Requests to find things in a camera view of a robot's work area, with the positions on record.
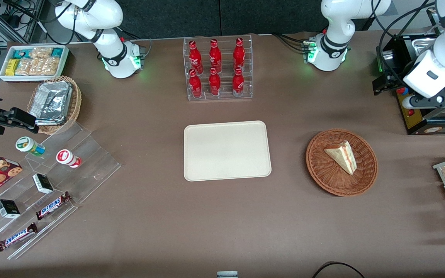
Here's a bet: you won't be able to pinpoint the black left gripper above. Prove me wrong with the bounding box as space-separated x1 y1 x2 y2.
373 71 410 96

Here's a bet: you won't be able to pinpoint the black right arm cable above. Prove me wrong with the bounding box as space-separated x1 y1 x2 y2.
47 0 79 45

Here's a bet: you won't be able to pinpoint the black right base cables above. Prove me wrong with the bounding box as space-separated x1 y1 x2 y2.
118 28 153 59

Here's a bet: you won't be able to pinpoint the white rectangular snack bin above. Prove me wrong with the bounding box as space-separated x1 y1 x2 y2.
0 45 70 83

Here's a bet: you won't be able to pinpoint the clear acrylic stepped display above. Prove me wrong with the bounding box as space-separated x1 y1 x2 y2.
0 122 122 260

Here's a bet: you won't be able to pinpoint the round brown wicker basket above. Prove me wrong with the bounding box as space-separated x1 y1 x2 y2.
306 129 379 197

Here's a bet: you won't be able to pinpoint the brown Snickers bar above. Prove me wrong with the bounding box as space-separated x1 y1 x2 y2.
36 192 72 220
0 223 38 252

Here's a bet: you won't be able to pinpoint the oval light wicker basket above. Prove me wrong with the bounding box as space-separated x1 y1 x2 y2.
27 76 82 135

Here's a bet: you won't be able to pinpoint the black food warmer machine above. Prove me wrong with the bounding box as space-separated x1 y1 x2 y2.
376 7 445 135

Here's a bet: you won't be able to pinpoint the silver foil package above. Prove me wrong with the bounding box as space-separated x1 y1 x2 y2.
36 80 73 99
29 91 71 125

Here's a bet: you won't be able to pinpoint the triangular sandwich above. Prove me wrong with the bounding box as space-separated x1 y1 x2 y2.
324 141 358 176

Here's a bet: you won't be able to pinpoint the black looped cable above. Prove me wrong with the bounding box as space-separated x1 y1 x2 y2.
311 262 366 278

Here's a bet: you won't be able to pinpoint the red lid yogurt cup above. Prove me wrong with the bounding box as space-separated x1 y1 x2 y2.
56 149 82 168

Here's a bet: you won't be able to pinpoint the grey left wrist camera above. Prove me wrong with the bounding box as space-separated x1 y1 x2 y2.
402 94 445 110

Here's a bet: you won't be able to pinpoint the clear acrylic bottle rack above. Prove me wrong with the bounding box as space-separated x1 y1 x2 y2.
183 34 253 102

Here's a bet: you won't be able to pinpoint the clear bag of crackers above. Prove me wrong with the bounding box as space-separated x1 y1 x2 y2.
29 47 53 61
32 58 59 76
15 58 34 76

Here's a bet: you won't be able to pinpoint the steel warmer pan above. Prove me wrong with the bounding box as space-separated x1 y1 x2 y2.
410 37 439 54

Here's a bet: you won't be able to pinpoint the black left base cables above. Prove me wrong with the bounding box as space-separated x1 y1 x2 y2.
272 33 310 54

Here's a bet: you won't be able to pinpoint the black base cables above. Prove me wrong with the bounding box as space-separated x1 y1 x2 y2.
118 28 153 59
272 33 310 54

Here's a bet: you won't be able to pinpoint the green lid yogurt cup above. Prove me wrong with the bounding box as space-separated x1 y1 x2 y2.
15 136 46 157

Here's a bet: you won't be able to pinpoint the red cola bottle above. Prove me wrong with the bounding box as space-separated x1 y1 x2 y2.
189 69 203 98
209 68 221 96
189 40 204 75
232 67 245 97
209 39 222 74
233 37 246 73

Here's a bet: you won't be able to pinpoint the metal equipment rack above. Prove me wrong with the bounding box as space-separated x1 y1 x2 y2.
0 0 59 45

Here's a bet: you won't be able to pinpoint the beige plastic tray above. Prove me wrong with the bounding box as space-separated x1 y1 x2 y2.
183 120 272 182

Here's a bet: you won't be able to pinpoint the small black carton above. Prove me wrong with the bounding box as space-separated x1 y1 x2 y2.
0 199 21 219
32 173 54 194

